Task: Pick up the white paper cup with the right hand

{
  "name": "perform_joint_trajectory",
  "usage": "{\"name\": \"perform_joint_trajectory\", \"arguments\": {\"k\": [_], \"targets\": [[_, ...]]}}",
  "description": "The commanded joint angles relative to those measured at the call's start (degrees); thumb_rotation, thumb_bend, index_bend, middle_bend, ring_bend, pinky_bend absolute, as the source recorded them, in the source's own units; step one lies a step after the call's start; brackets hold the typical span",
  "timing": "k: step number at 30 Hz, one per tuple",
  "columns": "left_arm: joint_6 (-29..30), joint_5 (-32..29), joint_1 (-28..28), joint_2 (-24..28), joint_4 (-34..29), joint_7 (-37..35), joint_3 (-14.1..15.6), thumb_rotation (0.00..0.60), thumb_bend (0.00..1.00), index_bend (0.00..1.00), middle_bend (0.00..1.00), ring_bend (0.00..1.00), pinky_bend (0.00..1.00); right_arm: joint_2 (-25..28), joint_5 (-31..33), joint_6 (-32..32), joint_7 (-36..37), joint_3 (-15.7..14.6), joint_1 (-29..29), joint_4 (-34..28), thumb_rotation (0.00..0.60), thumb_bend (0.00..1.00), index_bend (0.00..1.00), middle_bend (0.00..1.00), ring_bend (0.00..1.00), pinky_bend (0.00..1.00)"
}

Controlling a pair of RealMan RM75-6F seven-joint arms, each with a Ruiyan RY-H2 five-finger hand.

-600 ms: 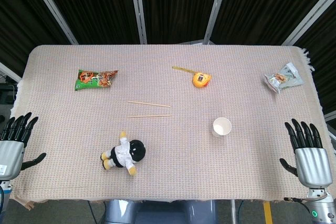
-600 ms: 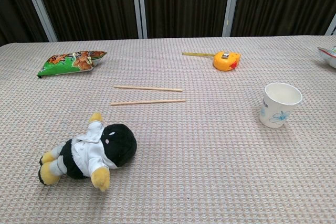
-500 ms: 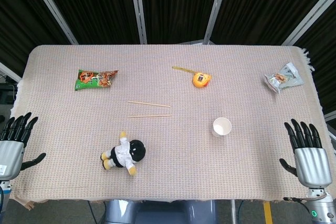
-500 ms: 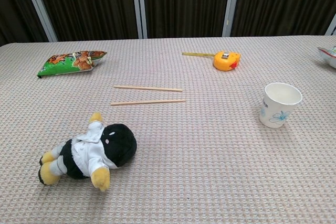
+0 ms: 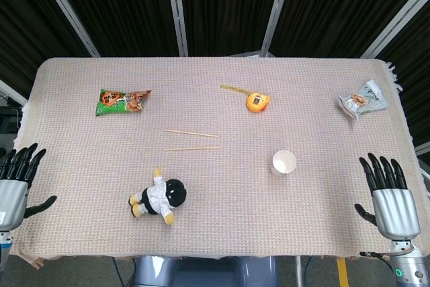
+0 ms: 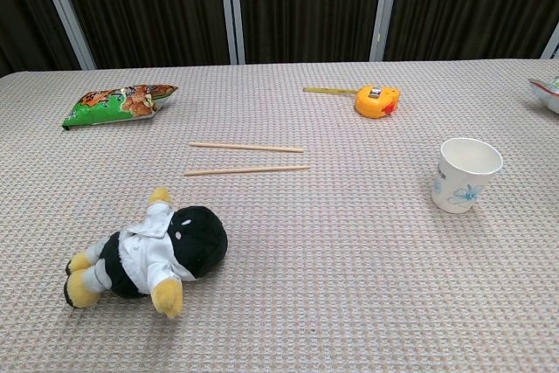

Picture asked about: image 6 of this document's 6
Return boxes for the white paper cup blue flowers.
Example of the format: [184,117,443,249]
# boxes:
[431,137,505,215]

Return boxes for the black plush doll white coat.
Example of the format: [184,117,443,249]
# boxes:
[64,186,229,321]

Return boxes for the green snack bag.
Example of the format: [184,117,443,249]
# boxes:
[60,83,179,131]

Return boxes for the yellow tape measure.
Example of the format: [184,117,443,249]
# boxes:
[302,84,402,120]

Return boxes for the beige waffle tablecloth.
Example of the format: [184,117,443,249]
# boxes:
[0,57,559,373]

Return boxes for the white plastic snack packet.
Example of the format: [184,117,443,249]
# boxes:
[527,77,559,114]

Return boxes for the grey partition frame post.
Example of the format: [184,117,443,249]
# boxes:
[368,0,404,63]
[540,24,559,60]
[217,0,247,66]
[32,0,98,71]

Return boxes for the wooden chopstick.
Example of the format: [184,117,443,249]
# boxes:
[188,141,305,154]
[183,164,311,177]

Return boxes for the dark brown curtain panel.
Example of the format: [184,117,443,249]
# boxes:
[51,0,233,71]
[383,0,559,62]
[0,0,83,79]
[234,0,388,65]

